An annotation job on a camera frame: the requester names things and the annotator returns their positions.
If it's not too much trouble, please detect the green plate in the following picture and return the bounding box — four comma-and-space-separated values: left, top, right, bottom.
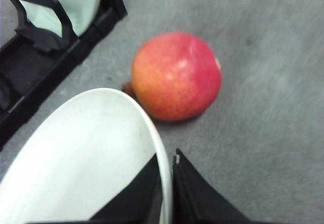
19, 0, 102, 37

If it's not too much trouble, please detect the black dish rack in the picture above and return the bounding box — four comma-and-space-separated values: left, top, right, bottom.
0, 0, 127, 152

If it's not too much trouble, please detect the red pomegranate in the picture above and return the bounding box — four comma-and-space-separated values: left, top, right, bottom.
123, 31, 222, 121

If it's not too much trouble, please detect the white plate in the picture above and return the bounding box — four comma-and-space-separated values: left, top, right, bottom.
0, 88, 173, 224

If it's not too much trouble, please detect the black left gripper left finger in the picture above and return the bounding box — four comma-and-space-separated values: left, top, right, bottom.
90, 153, 163, 224

